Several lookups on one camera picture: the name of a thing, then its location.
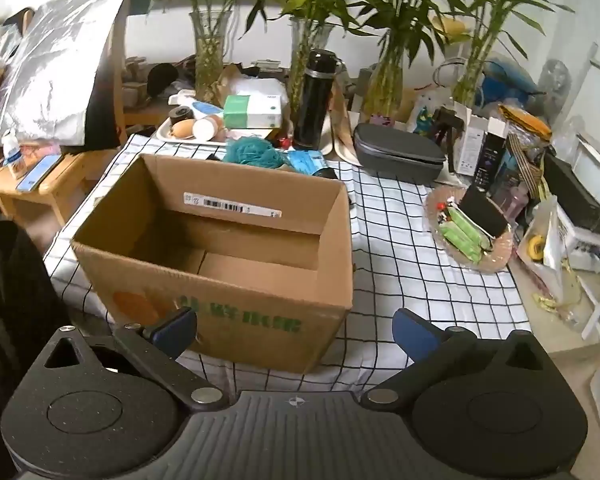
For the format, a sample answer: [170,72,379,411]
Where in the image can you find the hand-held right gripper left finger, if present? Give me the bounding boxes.
[44,307,230,412]

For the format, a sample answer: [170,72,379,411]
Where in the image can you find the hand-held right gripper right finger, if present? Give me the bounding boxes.
[361,308,557,409]

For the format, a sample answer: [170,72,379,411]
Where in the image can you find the brown cardboard box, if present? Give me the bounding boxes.
[71,153,355,374]

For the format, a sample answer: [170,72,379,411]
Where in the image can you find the teal mesh bath pouf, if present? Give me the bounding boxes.
[223,137,287,170]

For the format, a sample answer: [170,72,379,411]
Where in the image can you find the blue wet wipes packet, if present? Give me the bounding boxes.
[284,151,332,177]

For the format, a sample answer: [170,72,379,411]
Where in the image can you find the green snack packets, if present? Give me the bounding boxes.
[437,207,493,263]

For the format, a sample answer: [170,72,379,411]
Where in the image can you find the clear bag with yellow tape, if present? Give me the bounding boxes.
[517,194,572,302]

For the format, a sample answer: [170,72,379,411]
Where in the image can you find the dark cloth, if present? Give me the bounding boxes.
[0,219,73,411]

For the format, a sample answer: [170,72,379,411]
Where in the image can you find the grey zip case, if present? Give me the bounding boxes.
[352,122,447,184]

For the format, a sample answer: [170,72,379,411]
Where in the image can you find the wooden chair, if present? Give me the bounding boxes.
[0,0,137,228]

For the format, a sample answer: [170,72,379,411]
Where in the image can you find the black carton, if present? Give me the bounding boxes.
[474,132,508,193]

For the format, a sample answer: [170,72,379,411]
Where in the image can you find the white carton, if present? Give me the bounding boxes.
[451,101,511,177]

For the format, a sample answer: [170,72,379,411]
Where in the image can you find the white rectangular tray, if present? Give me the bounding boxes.
[155,116,293,148]

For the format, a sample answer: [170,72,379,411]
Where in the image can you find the white oval tray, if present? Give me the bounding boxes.
[329,110,368,166]

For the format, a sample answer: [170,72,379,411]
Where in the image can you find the beige bottle with white cap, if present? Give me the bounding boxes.
[192,113,225,142]

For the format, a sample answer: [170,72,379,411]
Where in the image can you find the blue smartphone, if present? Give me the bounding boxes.
[16,154,64,193]

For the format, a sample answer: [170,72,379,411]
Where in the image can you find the small black tripod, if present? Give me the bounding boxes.
[431,106,465,162]

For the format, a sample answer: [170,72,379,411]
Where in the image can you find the black appliance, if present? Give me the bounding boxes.
[543,152,600,234]

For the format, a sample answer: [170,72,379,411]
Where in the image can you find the colourful printed bag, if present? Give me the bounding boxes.
[410,94,448,133]

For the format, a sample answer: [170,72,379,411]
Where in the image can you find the white blue tube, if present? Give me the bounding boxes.
[177,94,224,121]

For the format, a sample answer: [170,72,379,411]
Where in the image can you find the green white tissue box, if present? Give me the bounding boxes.
[223,93,285,130]

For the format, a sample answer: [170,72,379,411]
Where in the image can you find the tall brown paper bag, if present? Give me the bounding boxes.
[327,77,353,153]

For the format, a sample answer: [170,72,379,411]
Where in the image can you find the small white dropper bottle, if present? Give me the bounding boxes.
[1,129,25,167]

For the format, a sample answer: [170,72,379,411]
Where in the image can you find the black thermos bottle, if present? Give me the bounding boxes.
[292,48,342,152]

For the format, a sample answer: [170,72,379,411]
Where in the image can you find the black round object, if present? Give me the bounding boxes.
[146,62,179,97]

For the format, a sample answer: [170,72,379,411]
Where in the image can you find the crumpled brown paper bag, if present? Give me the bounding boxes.
[215,62,253,106]

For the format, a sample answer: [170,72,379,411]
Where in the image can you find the white plastic bag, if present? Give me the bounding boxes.
[237,76,287,98]

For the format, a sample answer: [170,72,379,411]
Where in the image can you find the blue plastic bag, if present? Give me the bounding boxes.
[481,56,542,97]

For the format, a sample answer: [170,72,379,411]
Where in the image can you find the silver foil bag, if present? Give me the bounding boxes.
[0,0,137,149]

